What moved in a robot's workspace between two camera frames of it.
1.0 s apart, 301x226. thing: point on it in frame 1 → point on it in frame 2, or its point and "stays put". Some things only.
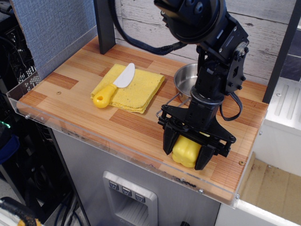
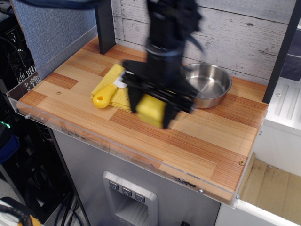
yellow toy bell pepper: [185, 151] → [152, 111]
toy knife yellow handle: [101, 100] stays put
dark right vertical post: [282, 52] stays put
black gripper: [198, 121] → [161, 75]
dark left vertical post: [105, 25] stays put
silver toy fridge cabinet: [114, 190] stays put
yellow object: [21, 223] → [35, 221]
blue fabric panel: [56, 30] stays put
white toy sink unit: [270, 195] stays put
